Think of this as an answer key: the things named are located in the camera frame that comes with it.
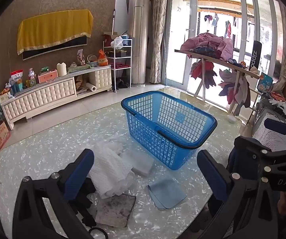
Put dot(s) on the paper towel roll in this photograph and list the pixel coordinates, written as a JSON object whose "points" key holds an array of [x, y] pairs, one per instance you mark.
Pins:
{"points": [[91, 86]]}

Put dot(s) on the pink storage box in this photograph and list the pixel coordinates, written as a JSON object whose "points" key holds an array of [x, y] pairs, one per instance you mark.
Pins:
{"points": [[48, 76]]}

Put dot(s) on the clothes hanging on balcony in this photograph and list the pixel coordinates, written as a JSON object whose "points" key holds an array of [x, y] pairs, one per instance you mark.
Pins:
{"points": [[215, 23]]}

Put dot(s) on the red snack bag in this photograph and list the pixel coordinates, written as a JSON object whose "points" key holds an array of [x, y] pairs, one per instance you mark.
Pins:
{"points": [[17, 76]]}

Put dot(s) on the white metal shelf rack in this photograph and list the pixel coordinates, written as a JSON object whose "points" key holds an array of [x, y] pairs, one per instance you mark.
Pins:
{"points": [[120, 67]]}

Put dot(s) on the pile of pink clothes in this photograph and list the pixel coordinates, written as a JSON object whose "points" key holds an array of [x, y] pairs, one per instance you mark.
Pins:
{"points": [[215, 42]]}

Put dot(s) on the black fuzzy cloth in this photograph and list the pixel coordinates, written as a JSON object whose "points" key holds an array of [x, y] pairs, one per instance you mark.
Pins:
{"points": [[86, 204]]}

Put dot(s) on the small white wicker basket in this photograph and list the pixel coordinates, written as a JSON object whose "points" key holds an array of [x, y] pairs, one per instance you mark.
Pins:
{"points": [[92, 60]]}

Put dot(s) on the yellow cover cloth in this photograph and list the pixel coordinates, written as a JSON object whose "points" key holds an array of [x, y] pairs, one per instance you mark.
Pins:
{"points": [[53, 29]]}

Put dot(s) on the mixed hanging clothes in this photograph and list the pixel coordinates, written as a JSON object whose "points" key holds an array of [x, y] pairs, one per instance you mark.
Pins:
{"points": [[235, 87]]}

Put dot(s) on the grey stained cloth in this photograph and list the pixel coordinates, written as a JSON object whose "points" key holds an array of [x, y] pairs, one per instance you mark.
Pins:
{"points": [[115, 211]]}

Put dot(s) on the wooden clothes stand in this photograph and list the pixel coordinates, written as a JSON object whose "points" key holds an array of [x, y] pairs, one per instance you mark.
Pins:
{"points": [[232, 67]]}

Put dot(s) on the black standing banner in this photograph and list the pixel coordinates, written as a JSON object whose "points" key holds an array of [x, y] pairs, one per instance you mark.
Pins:
{"points": [[255, 57]]}

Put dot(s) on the white textured towel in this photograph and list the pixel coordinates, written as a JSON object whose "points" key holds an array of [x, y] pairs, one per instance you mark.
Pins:
{"points": [[110, 171]]}

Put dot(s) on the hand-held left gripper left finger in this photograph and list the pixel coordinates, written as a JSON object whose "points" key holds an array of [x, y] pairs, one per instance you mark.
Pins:
{"points": [[81, 171]]}

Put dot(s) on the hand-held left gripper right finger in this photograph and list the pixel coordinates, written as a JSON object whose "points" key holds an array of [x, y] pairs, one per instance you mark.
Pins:
{"points": [[212, 176]]}

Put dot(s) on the red hanging clothes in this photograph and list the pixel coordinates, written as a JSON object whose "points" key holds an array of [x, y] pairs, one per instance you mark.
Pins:
{"points": [[202, 72]]}

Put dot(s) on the light blue cloth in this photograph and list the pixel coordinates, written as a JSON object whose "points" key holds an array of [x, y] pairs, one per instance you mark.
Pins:
{"points": [[165, 194]]}

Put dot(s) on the standing air conditioner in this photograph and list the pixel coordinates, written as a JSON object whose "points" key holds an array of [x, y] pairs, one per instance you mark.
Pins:
{"points": [[139, 42]]}

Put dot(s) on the cream tufted tv cabinet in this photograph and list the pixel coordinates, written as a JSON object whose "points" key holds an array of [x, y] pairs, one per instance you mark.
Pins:
{"points": [[45, 97]]}

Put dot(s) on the grey patterned sofa cover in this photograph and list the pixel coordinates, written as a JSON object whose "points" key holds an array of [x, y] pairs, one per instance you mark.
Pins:
{"points": [[270, 134]]}

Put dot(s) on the open cardboard box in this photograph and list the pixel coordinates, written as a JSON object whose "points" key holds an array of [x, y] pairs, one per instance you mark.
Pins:
{"points": [[109, 36]]}

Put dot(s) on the white plastic bag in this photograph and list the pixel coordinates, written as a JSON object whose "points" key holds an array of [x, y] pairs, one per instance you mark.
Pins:
{"points": [[117, 42]]}

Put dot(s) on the black bag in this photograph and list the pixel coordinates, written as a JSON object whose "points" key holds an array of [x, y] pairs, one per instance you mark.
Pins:
{"points": [[122, 83]]}

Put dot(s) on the black television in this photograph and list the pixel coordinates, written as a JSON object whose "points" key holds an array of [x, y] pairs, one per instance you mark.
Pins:
{"points": [[58, 46]]}

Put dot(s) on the white thin cloth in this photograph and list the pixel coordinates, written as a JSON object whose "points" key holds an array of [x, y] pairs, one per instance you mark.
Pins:
{"points": [[108, 147]]}

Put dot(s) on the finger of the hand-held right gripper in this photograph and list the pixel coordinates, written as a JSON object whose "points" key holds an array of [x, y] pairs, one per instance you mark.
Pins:
{"points": [[247, 154], [276, 126]]}

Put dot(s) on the small white object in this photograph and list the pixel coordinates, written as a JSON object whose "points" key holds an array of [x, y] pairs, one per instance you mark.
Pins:
{"points": [[232, 119]]}

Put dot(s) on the colourful cartoon box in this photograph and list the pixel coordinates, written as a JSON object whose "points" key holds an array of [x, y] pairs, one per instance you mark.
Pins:
{"points": [[264, 82]]}

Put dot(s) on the glass sliding door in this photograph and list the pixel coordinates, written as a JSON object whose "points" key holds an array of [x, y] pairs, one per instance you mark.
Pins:
{"points": [[180, 29]]}

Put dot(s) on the mop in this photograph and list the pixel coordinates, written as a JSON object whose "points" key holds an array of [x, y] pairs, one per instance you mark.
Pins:
{"points": [[113, 22]]}

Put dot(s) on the white fluffy towel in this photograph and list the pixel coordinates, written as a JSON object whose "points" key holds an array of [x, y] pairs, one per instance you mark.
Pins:
{"points": [[139, 164]]}

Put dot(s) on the blue plastic basket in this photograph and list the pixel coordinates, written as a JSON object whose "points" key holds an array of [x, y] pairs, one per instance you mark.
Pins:
{"points": [[145, 132]]}

